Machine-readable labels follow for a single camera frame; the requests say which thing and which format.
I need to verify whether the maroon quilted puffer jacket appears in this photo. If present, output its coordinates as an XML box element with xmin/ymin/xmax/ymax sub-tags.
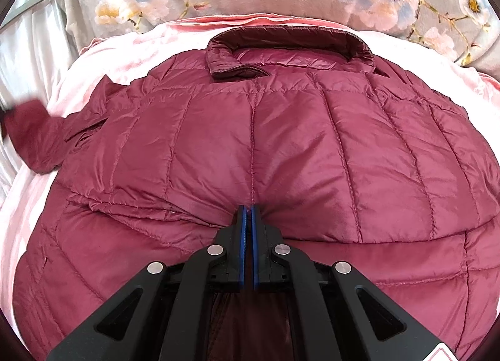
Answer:
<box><xmin>3</xmin><ymin>26</ymin><xmax>500</xmax><ymax>361</ymax></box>

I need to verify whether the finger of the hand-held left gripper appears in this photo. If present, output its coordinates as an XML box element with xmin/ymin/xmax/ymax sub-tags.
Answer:
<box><xmin>0</xmin><ymin>106</ymin><xmax>13</xmax><ymax>139</ymax></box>

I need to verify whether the pink printed blanket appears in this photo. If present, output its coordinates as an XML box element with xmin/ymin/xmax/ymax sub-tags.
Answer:
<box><xmin>0</xmin><ymin>13</ymin><xmax>500</xmax><ymax>330</ymax></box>

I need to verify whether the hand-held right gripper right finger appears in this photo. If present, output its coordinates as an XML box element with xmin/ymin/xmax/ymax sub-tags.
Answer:
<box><xmin>252</xmin><ymin>205</ymin><xmax>458</xmax><ymax>361</ymax></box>

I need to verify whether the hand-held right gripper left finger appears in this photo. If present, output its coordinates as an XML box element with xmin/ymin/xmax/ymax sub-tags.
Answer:
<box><xmin>47</xmin><ymin>205</ymin><xmax>248</xmax><ymax>361</ymax></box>

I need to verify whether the white bed sheet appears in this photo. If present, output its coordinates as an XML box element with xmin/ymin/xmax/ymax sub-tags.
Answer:
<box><xmin>0</xmin><ymin>0</ymin><xmax>79</xmax><ymax>198</ymax></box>

